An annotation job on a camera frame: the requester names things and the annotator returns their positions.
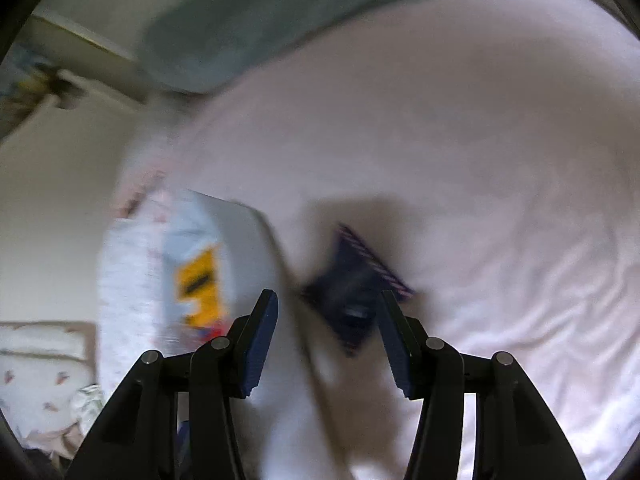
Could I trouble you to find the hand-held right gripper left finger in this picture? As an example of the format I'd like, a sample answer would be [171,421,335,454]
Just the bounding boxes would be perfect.
[65,288,280,480]

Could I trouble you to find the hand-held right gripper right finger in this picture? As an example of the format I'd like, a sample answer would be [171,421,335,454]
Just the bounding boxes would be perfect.
[377,290,587,480]

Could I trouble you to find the blue striped-edge snack packet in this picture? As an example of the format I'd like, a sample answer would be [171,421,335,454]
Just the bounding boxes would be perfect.
[299,222,417,358]

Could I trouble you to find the white storage box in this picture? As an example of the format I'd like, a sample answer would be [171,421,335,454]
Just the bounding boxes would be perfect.
[97,189,353,480]

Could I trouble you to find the blue printed carton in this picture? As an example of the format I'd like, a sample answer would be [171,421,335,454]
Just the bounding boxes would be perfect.
[162,195,228,333]

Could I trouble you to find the crumpled printed cloth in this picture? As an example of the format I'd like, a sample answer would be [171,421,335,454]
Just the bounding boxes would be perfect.
[70,382,106,428]

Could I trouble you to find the floral bed sheet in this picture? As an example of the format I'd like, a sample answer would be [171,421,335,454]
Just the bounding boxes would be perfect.
[112,170,171,221]

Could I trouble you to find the white printed bedding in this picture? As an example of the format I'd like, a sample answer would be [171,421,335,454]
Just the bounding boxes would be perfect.
[0,321,103,461]

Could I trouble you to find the grey-green pillow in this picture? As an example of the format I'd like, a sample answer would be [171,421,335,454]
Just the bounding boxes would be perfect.
[140,0,571,96]

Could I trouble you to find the white wooden bed frame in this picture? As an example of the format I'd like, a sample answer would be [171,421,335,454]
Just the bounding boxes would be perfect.
[30,12,148,111]

